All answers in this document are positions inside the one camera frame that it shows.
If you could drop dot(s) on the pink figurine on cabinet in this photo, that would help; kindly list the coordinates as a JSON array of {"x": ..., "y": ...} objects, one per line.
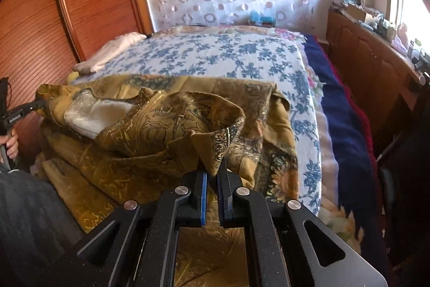
[{"x": 400, "y": 42}]

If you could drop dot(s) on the wooden headboard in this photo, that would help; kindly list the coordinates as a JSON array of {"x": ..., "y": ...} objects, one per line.
[{"x": 41, "y": 40}]

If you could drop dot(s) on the navy blue blanket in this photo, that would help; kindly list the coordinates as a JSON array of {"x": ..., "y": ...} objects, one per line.
[{"x": 349, "y": 200}]

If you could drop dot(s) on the wooden sideboard cabinet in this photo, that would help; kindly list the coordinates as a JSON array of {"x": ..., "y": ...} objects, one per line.
[{"x": 383, "y": 83}]

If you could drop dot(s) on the golden brown patterned cloth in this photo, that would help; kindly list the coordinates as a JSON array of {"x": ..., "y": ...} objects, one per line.
[{"x": 132, "y": 137}]

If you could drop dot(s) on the person left hand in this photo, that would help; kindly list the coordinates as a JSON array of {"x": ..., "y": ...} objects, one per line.
[{"x": 10, "y": 142}]

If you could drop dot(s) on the pink beige pillow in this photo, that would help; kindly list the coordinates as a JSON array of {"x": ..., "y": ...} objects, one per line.
[{"x": 109, "y": 51}]

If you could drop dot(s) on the blue floral white bedsheet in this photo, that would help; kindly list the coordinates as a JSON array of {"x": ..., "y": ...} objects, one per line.
[{"x": 272, "y": 56}]

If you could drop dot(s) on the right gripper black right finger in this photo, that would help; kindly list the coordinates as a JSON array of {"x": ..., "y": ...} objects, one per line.
[{"x": 286, "y": 244}]

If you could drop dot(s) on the blue box behind bed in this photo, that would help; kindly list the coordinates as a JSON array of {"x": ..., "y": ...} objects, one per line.
[{"x": 258, "y": 19}]

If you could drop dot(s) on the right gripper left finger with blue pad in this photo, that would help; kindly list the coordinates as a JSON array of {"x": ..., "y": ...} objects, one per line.
[{"x": 136, "y": 244}]

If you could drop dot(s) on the window with wooden frame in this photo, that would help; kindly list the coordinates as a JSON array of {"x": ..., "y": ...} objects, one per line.
[{"x": 415, "y": 15}]

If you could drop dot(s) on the cardboard box on cabinet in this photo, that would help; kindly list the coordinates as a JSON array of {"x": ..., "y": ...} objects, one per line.
[{"x": 360, "y": 15}]

